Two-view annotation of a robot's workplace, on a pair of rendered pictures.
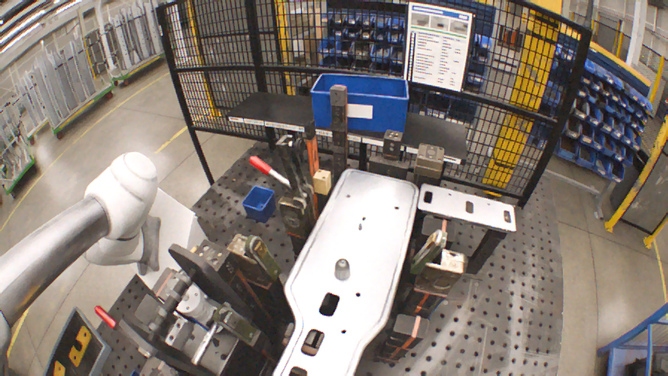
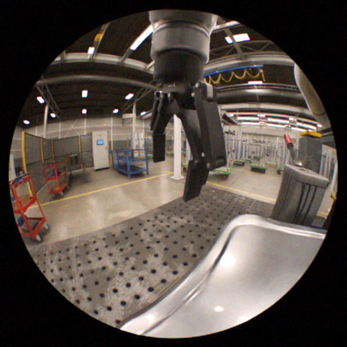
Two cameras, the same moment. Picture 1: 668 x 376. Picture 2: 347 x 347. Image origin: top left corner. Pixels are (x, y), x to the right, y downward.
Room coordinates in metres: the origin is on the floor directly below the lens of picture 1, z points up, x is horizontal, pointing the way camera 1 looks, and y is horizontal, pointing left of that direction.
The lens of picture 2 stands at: (-0.70, 0.35, 1.08)
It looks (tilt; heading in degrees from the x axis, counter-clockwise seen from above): 15 degrees down; 110
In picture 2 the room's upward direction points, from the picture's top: straight up
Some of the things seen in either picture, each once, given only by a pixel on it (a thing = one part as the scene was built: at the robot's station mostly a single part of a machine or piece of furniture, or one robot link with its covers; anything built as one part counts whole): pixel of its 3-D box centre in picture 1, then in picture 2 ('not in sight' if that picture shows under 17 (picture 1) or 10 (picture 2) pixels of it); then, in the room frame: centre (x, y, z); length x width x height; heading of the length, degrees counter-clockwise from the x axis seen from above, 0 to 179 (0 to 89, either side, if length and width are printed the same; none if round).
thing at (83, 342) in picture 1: (78, 345); not in sight; (-0.01, 0.46, 1.17); 0.08 x 0.04 x 0.01; 161
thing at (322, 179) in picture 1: (325, 221); not in sight; (0.51, 0.03, 0.88); 0.04 x 0.04 x 0.36; 68
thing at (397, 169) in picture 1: (384, 195); not in sight; (0.63, -0.17, 0.85); 0.12 x 0.03 x 0.30; 68
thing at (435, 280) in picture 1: (426, 293); not in sight; (0.26, -0.23, 0.87); 0.12 x 0.09 x 0.35; 68
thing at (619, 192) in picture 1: (632, 183); not in sight; (1.04, -3.34, 0.36); 0.50 x 0.50 x 0.73
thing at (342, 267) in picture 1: (342, 268); not in sight; (0.27, -0.01, 1.02); 0.03 x 0.03 x 0.07
